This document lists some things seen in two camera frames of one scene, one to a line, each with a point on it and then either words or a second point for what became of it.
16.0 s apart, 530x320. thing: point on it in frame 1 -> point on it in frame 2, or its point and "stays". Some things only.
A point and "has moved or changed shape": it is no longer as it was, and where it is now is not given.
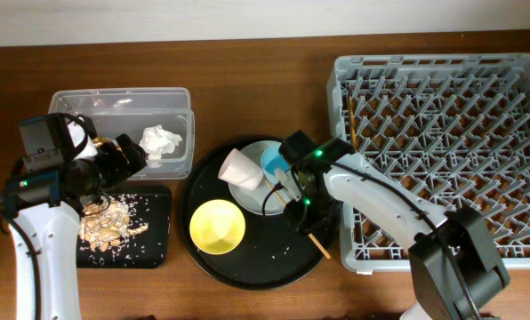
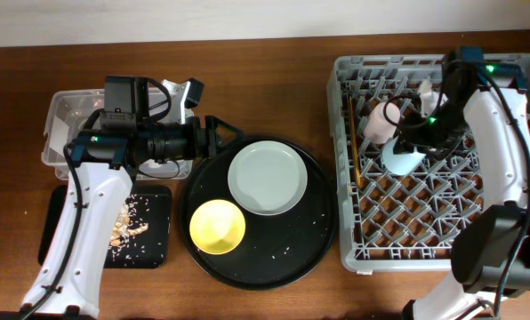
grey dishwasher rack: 472,129 stays
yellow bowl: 217,227 stays
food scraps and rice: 105,222 has moved or changed shape
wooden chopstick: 322,249 has moved or changed shape
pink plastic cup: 240,168 -> 377,130
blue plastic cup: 272,162 -> 400,164
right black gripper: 306,217 -> 411,134
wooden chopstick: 352,124 stays
